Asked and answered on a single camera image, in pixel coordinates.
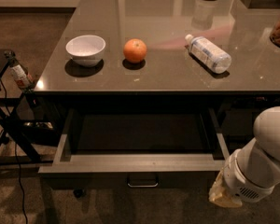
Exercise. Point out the clear plastic water bottle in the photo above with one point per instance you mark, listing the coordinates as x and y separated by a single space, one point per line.
212 56

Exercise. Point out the padded gripper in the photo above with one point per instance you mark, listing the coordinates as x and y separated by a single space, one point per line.
239 181

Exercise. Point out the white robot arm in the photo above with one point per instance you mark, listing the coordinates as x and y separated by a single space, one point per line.
250 173

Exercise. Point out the white ceramic bowl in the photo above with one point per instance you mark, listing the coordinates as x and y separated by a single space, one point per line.
86 50

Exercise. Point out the orange fruit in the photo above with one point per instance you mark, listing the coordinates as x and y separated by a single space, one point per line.
135 50

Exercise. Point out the red labelled bottle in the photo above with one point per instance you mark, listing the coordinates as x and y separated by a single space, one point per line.
19 73

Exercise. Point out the metal drawer handle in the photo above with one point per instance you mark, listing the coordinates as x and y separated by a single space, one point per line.
140 182

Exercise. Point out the dark top drawer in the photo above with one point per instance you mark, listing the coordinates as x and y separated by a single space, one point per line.
100 150

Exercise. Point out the black side stand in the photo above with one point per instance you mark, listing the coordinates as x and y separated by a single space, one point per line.
23 121

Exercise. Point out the dark drawer cabinet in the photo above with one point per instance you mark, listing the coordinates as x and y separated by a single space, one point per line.
235 115

